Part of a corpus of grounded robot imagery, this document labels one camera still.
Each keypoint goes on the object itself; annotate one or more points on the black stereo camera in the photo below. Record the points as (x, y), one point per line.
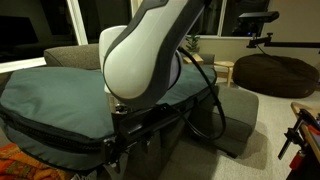
(258, 17)

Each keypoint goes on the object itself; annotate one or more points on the black table clamp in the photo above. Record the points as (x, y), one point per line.
(293, 133)

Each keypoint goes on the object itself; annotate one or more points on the dark brown bean bag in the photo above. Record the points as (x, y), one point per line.
(276, 75)

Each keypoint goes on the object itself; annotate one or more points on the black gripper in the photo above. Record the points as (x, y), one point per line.
(128, 140)

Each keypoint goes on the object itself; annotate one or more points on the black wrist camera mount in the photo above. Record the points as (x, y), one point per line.
(146, 116)

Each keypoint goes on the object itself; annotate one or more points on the cream carpet rug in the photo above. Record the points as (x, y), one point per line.
(266, 140)

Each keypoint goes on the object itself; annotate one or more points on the white window sill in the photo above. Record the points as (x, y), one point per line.
(20, 65)

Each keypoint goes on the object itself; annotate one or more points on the orange patterned blanket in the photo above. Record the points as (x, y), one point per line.
(23, 165)

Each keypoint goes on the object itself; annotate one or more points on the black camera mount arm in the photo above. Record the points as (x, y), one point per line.
(286, 42)

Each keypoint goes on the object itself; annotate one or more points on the green potted plant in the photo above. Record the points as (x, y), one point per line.
(193, 43)

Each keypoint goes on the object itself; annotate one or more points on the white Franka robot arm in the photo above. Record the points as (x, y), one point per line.
(143, 56)

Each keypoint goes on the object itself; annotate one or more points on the small wooden stool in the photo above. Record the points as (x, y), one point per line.
(224, 65)

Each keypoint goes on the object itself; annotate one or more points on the grey-blue cushion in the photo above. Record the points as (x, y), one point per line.
(53, 96)

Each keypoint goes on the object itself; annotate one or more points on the grey fabric sofa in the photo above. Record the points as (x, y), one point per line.
(236, 113)

